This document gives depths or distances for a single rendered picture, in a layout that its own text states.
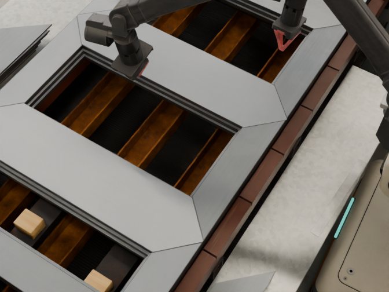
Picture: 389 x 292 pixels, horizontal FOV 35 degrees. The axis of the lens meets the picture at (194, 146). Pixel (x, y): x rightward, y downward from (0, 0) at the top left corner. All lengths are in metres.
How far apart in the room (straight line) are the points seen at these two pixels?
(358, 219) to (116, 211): 1.02
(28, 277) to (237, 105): 0.73
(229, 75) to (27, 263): 0.78
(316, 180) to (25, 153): 0.84
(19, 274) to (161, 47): 0.79
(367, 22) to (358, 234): 1.12
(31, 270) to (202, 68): 0.76
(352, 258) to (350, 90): 0.58
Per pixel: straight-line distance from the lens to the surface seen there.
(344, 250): 2.24
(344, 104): 2.06
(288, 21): 1.76
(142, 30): 1.96
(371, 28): 1.31
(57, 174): 1.67
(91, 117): 1.98
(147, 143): 1.91
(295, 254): 1.75
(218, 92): 1.80
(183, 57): 1.88
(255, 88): 1.81
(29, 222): 1.66
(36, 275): 1.55
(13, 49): 2.06
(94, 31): 1.52
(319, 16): 2.05
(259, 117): 1.75
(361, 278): 2.21
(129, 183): 1.63
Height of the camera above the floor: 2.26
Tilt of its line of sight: 56 degrees down
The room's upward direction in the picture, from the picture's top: 2 degrees clockwise
